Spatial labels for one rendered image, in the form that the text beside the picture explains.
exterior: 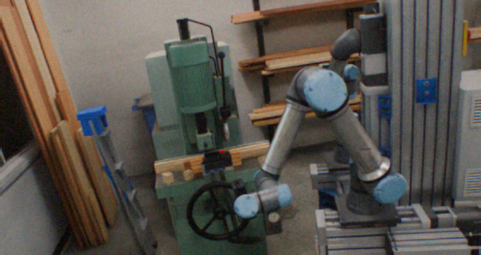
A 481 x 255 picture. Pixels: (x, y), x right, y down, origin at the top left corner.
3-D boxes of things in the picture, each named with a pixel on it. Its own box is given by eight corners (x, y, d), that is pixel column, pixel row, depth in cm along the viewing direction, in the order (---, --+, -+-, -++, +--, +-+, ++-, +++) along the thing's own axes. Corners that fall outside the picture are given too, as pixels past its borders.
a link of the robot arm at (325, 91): (392, 176, 136) (317, 57, 118) (416, 193, 122) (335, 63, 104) (367, 195, 138) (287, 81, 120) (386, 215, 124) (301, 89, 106)
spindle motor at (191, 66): (181, 116, 171) (167, 48, 161) (179, 108, 188) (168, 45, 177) (218, 109, 173) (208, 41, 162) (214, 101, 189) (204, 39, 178)
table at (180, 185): (156, 209, 166) (154, 197, 164) (158, 181, 195) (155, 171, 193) (287, 183, 171) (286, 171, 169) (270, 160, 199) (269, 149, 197)
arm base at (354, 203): (380, 195, 152) (380, 173, 148) (389, 214, 138) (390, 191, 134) (344, 197, 155) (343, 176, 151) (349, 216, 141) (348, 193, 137)
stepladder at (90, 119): (135, 267, 269) (72, 115, 229) (140, 246, 293) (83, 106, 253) (156, 261, 269) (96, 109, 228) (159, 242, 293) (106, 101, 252)
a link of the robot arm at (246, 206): (263, 214, 119) (238, 221, 119) (260, 214, 130) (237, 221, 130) (256, 191, 120) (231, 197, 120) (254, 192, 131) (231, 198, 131)
